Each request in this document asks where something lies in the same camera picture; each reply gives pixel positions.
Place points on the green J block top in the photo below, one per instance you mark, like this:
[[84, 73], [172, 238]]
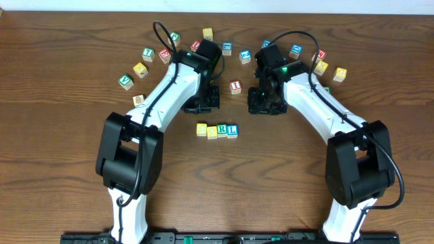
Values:
[[176, 38]]

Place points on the blue 2 block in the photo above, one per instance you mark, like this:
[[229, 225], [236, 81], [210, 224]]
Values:
[[245, 56]]

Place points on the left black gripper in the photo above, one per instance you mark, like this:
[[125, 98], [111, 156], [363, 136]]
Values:
[[202, 104]]

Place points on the yellow Y block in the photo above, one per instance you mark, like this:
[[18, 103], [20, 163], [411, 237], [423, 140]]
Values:
[[320, 68]]

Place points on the red M block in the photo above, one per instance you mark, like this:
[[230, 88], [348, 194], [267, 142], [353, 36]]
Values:
[[320, 55]]

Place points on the blue d block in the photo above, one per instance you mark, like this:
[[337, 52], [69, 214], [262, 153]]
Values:
[[295, 51], [265, 43]]

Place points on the wood picture block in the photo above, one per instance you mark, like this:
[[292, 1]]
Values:
[[138, 100]]

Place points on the yellow K block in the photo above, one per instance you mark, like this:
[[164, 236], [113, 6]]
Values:
[[140, 70]]

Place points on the yellow O block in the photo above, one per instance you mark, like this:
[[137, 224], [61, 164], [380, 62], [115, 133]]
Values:
[[212, 132]]

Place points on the blue D block left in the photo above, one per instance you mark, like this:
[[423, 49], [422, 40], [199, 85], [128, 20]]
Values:
[[265, 43]]

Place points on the green 4 block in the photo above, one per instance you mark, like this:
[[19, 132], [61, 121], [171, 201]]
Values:
[[327, 89]]

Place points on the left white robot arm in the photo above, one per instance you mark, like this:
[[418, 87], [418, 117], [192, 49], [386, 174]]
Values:
[[131, 147]]

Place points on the blue D block right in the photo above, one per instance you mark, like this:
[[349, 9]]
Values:
[[295, 51]]

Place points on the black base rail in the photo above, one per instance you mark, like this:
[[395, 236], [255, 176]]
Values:
[[173, 238]]

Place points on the blue 1 block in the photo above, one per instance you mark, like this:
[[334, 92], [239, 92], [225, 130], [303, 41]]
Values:
[[227, 48]]

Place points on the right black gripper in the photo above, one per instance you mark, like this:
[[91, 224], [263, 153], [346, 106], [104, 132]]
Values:
[[264, 106]]

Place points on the red U block left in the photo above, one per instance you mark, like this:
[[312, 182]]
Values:
[[195, 45]]

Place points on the yellow G block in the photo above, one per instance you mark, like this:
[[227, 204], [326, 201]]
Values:
[[340, 74]]

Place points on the blue L block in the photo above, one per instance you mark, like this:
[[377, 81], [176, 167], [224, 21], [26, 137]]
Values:
[[232, 131]]

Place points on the red E block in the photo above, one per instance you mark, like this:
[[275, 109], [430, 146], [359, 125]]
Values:
[[165, 55]]

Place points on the red I block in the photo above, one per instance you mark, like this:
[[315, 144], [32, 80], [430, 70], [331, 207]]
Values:
[[235, 87]]

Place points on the yellow block top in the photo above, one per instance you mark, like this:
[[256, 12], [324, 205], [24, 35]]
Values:
[[208, 34]]

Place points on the green V block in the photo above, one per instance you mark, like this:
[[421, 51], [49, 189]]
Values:
[[126, 82]]

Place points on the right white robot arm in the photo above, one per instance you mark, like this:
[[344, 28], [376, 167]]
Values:
[[357, 168]]

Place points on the yellow C block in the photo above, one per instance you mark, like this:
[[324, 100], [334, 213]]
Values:
[[201, 129]]

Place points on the green R block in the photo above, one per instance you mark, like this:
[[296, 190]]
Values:
[[222, 130]]

